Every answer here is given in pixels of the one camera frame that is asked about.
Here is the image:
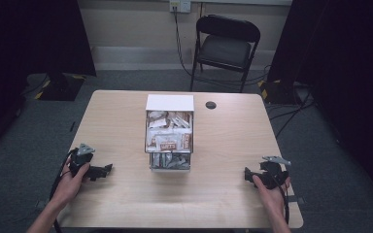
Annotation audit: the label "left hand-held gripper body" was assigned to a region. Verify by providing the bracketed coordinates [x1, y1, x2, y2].
[69, 143, 96, 178]

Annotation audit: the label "hand-held gripper cable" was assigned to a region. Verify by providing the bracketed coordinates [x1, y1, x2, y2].
[276, 177, 291, 225]
[48, 148, 80, 233]

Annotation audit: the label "white wall outlet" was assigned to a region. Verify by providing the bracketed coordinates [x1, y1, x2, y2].
[169, 0, 192, 15]

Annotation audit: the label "black stand base striped tape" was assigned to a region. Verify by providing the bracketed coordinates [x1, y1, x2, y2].
[256, 79, 307, 105]
[33, 72, 87, 102]

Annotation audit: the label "black folding chair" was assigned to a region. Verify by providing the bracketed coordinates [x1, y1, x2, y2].
[189, 14, 262, 93]

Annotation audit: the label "left hand-held gripper cable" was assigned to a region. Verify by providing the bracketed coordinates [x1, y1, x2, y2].
[48, 148, 80, 233]

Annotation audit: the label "black floor cables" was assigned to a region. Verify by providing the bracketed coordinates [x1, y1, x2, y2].
[267, 82, 317, 140]

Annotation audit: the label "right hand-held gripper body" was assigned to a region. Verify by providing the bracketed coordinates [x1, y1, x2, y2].
[258, 155, 292, 190]

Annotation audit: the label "right hand-held gripper cable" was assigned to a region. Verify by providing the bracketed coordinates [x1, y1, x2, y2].
[276, 177, 291, 225]

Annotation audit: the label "black curtain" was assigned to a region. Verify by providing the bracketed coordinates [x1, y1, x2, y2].
[0, 0, 97, 163]
[266, 0, 373, 208]

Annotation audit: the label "person's left hand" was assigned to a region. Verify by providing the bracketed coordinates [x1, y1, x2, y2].
[51, 158, 92, 209]

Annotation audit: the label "person's right hand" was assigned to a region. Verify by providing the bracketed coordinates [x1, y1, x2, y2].
[252, 174, 292, 222]

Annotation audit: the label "clear drawer with silver packets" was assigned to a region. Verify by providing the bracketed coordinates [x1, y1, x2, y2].
[149, 151, 192, 173]

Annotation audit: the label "white drawer cabinet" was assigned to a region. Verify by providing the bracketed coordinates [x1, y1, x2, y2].
[145, 93, 195, 114]

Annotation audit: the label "pile of silver packets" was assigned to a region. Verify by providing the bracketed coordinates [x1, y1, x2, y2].
[151, 152, 190, 170]

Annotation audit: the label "pile of brown white packets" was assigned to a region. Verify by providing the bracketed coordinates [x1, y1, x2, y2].
[146, 111, 193, 152]

